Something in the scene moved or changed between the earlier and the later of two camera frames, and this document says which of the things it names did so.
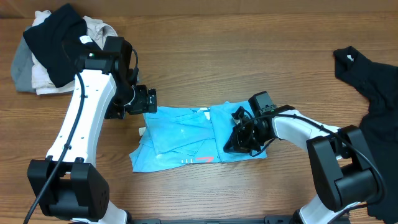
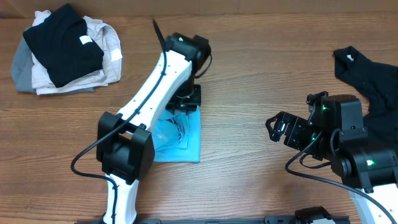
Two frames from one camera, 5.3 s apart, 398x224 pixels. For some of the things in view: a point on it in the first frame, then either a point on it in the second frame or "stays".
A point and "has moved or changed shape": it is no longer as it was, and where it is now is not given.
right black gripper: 236,142 to 297,125
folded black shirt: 60,38 stays
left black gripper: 143,103 to 189,104
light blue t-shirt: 189,135 has moved or changed shape
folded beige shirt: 98,31 stays
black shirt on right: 379,126 stays
